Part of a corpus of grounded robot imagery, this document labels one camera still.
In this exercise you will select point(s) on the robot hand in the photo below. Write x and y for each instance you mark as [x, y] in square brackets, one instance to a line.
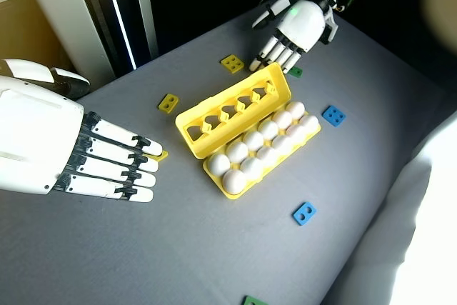
[303, 23]
[39, 133]

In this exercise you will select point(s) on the yellow egg carton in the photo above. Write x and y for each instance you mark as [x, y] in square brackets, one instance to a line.
[228, 96]

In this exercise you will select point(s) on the green two-hole block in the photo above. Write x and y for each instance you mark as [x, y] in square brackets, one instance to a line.
[296, 73]

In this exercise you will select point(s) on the yellow four-hole block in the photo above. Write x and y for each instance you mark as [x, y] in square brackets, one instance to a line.
[225, 63]

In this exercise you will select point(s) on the blue four-hole block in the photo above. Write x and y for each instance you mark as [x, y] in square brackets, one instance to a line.
[333, 116]

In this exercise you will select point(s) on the white cabinet panel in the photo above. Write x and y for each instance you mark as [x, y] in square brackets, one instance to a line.
[64, 15]

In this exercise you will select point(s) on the yellow two-hole block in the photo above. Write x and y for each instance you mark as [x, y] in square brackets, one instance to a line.
[162, 108]

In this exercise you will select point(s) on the yellow triangle three-hole block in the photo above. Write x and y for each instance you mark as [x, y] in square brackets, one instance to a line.
[163, 156]

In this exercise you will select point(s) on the grey table cloth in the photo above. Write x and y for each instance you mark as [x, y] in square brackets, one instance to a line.
[178, 248]

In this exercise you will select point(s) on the blue two-hole block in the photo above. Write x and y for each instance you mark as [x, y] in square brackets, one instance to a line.
[304, 213]

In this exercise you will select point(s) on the green flat block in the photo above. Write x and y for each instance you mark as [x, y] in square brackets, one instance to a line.
[254, 301]

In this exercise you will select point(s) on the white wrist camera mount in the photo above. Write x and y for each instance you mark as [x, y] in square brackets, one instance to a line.
[331, 30]

